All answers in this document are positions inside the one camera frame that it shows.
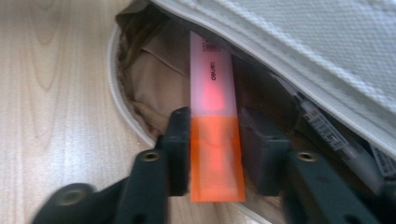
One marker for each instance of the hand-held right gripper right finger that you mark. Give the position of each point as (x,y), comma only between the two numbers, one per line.
(280,174)

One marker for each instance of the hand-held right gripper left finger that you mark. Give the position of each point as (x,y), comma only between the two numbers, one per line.
(149,186)

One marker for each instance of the silver pen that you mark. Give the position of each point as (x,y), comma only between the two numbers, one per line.
(330,133)

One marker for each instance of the orange highlighter pen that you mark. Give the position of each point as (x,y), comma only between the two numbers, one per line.
(214,149)

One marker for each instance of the cream fabric pencil case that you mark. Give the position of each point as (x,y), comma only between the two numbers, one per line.
(305,40)

